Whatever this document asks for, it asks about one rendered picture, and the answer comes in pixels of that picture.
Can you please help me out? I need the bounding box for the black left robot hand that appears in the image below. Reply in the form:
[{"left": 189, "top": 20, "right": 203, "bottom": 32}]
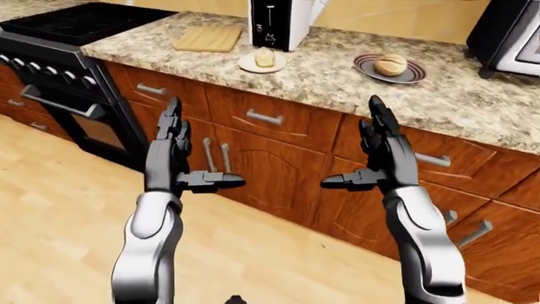
[{"left": 143, "top": 96, "right": 246, "bottom": 194}]

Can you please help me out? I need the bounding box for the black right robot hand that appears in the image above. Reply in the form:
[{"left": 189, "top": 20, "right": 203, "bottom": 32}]
[{"left": 321, "top": 94, "right": 420, "bottom": 193}]

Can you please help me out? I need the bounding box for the wooden cutting board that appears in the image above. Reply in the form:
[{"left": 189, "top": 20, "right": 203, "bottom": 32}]
[{"left": 172, "top": 24, "right": 244, "bottom": 53}]

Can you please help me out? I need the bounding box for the wooden kitchen cabinet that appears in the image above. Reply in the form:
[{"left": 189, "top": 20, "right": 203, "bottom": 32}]
[{"left": 0, "top": 59, "right": 540, "bottom": 304}]

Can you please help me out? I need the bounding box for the grey striped plate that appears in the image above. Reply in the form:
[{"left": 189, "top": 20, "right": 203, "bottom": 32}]
[{"left": 352, "top": 53, "right": 427, "bottom": 84}]

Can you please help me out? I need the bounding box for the round white bread roll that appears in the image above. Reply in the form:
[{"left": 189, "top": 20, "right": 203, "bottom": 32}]
[{"left": 373, "top": 53, "right": 408, "bottom": 77}]

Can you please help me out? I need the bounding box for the black stove oven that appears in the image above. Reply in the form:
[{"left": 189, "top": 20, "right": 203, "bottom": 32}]
[{"left": 0, "top": 2, "right": 180, "bottom": 174}]

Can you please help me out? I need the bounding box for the small white plate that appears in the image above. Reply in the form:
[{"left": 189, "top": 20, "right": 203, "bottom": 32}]
[{"left": 237, "top": 51, "right": 288, "bottom": 73}]

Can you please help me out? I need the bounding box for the pale yellow bread piece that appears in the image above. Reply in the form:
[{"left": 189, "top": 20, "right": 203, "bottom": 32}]
[{"left": 253, "top": 46, "right": 277, "bottom": 68}]

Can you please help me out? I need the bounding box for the black and silver microwave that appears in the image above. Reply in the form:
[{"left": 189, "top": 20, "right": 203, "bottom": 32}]
[{"left": 465, "top": 0, "right": 540, "bottom": 80}]

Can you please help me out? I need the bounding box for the white and black toaster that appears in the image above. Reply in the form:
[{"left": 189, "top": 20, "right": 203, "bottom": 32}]
[{"left": 249, "top": 0, "right": 316, "bottom": 53}]

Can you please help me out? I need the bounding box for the black oven door handle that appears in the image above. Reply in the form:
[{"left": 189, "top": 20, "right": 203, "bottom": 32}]
[{"left": 19, "top": 84, "right": 105, "bottom": 121}]

